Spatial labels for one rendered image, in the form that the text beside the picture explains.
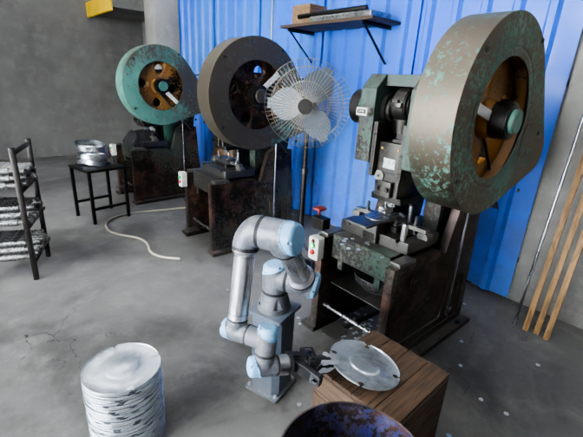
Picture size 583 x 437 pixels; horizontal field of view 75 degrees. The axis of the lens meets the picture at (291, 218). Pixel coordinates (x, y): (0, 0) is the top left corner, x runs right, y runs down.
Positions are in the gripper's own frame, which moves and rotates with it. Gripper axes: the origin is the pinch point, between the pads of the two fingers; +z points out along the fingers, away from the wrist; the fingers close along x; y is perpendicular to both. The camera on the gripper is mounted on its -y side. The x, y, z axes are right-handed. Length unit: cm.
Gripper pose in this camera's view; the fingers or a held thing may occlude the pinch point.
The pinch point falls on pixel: (337, 364)
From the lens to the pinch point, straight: 159.3
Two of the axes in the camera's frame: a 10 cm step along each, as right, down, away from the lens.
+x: -2.0, 9.4, 2.9
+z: 9.2, 0.8, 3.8
